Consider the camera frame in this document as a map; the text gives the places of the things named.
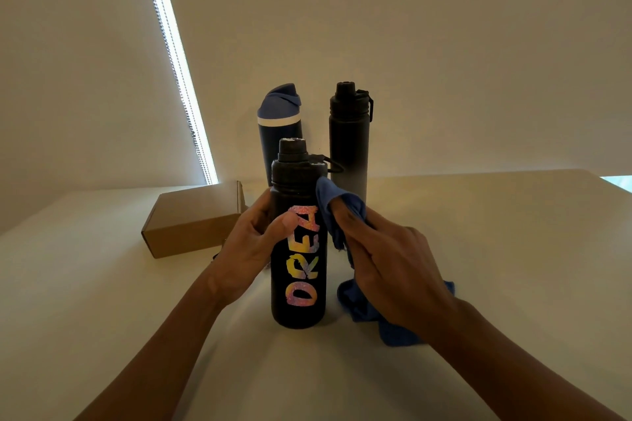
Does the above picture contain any person's left hand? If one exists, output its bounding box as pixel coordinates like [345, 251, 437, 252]
[205, 187, 300, 308]

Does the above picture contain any bright side window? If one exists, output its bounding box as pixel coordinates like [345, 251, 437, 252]
[600, 176, 632, 193]

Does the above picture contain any black grey gradient bottle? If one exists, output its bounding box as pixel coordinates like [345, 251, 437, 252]
[329, 82, 375, 205]

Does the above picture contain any person's right hand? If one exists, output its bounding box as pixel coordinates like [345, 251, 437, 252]
[329, 197, 460, 343]

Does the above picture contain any navy bottle with blue lid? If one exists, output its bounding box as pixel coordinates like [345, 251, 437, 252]
[256, 83, 304, 188]

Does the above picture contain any brown paper box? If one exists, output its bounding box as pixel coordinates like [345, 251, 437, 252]
[141, 180, 249, 260]

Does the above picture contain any beaded blind chain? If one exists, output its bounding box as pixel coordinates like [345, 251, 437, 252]
[137, 0, 215, 186]

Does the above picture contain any black bottle with loop handle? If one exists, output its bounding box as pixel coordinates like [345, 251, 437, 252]
[269, 137, 346, 330]

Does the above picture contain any blue cloth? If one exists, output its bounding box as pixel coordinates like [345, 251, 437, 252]
[315, 176, 456, 349]

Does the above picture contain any person's left forearm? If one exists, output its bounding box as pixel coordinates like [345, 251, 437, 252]
[74, 275, 230, 421]

